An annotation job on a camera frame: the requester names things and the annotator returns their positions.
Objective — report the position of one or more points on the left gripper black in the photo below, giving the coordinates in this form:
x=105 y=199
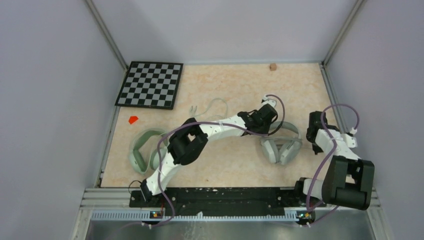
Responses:
x=265 y=131

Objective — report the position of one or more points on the mint green headphones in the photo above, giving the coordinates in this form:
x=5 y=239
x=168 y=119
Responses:
x=143 y=155

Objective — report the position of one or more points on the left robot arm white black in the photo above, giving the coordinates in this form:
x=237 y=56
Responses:
x=185 y=143

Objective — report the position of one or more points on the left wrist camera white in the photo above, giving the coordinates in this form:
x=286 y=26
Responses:
x=269 y=99

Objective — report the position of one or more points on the small red block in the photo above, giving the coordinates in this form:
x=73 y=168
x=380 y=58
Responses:
x=132 y=119

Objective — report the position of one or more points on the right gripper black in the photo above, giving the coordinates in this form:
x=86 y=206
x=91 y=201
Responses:
x=316 y=149

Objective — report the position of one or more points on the black white checkerboard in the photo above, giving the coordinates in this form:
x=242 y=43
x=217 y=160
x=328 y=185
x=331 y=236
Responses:
x=151 y=85

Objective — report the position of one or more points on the white gaming headphones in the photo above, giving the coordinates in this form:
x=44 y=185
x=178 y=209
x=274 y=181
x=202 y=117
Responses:
x=282 y=149

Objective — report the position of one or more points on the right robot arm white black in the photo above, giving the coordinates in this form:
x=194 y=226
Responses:
x=349 y=179

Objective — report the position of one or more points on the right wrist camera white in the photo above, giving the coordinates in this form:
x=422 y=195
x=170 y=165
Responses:
x=349 y=138

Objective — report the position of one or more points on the small wooden cube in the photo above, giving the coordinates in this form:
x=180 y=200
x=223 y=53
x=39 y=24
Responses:
x=273 y=67

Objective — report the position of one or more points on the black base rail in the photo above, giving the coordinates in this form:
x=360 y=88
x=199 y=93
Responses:
x=223 y=201

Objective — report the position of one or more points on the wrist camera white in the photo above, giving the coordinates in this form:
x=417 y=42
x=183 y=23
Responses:
x=269 y=99
x=349 y=138

